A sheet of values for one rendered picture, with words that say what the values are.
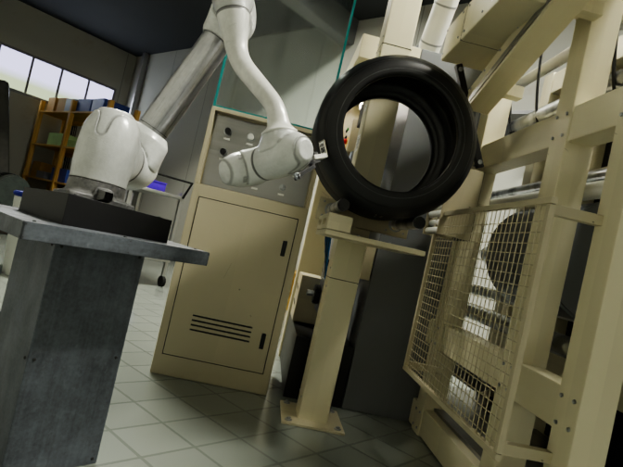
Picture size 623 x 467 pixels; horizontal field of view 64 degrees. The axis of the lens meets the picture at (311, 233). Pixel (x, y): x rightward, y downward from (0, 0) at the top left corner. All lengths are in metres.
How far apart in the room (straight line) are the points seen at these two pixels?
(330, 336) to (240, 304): 0.47
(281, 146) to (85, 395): 0.86
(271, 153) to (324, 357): 1.09
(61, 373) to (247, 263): 1.11
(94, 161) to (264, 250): 1.09
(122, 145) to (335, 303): 1.11
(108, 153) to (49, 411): 0.69
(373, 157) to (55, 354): 1.41
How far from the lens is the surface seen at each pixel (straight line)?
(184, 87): 1.72
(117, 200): 1.48
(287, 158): 1.32
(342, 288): 2.14
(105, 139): 1.49
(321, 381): 2.21
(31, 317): 1.45
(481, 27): 2.03
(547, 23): 1.90
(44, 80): 10.35
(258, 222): 2.35
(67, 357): 1.48
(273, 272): 2.35
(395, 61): 1.88
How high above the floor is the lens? 0.73
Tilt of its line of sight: 1 degrees up
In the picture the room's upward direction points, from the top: 13 degrees clockwise
